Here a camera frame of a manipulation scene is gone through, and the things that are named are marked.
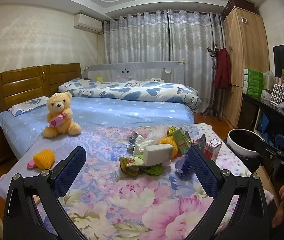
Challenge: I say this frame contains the red white milk carton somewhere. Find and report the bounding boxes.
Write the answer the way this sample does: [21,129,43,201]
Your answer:
[204,138,222,162]

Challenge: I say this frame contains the blue snack wrapper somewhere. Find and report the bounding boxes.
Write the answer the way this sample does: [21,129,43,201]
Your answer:
[175,154,192,178]

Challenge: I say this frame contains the green drink carton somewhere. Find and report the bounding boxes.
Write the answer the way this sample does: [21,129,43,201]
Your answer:
[171,129,191,155]

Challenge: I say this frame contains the white foam block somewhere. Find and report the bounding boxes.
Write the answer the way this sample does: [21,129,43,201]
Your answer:
[143,144,173,166]

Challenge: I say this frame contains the green snack wrapper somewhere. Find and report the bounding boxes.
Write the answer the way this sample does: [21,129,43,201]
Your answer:
[119,155,164,177]

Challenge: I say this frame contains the white paper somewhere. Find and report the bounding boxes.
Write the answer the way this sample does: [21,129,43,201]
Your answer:
[133,135,156,155]

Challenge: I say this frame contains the silver blue wrapper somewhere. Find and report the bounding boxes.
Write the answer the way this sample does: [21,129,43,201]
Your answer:
[126,131,144,153]

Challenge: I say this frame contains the orange ovaltine wrapper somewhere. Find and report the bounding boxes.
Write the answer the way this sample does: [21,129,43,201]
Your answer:
[190,134,207,151]

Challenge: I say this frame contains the yellow snack bag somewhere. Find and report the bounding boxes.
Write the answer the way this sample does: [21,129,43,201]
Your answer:
[167,126,177,137]

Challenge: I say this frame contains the white foam net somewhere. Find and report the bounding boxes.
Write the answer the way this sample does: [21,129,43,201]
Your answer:
[146,126,169,144]

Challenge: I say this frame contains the white black trash bin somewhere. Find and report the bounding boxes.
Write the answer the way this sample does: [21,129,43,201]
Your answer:
[226,128,263,158]

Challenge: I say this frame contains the black tv cabinet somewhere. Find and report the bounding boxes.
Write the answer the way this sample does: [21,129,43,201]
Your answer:
[237,94,284,145]

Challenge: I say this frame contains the blue bed sheet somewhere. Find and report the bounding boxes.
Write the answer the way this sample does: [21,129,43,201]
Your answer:
[0,98,194,159]

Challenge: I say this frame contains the green white box stack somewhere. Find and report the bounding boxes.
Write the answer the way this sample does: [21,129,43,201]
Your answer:
[243,68,264,99]

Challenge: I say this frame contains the wooden coat stand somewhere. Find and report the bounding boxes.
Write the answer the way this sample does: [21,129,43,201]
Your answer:
[201,43,222,122]

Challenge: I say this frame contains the yellow teddy bear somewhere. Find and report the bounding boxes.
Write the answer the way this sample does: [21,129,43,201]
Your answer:
[43,92,81,138]

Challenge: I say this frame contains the blue pillow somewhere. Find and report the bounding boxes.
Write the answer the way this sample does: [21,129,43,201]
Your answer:
[8,96,49,116]

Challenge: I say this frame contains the red coat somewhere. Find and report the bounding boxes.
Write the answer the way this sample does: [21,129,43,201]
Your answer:
[214,48,231,89]

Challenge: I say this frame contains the wooden headboard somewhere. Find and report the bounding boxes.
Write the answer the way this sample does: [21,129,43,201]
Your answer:
[0,63,82,113]

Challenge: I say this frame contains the wooden wardrobe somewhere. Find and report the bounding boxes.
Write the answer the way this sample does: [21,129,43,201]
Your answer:
[223,7,270,128]

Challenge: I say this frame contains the blue white cartoon quilt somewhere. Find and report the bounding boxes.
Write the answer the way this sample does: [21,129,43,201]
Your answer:
[58,79,202,112]

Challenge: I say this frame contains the grey curtains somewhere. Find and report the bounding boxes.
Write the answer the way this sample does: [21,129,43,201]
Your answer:
[103,9,225,107]

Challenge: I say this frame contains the white air conditioner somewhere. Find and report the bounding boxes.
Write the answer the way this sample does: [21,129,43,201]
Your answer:
[74,14,102,33]

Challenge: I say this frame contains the photo grid frame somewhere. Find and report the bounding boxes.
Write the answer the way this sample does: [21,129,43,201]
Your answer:
[270,84,284,105]

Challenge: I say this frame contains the white bed guard rail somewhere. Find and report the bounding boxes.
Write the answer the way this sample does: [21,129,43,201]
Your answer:
[83,60,185,84]

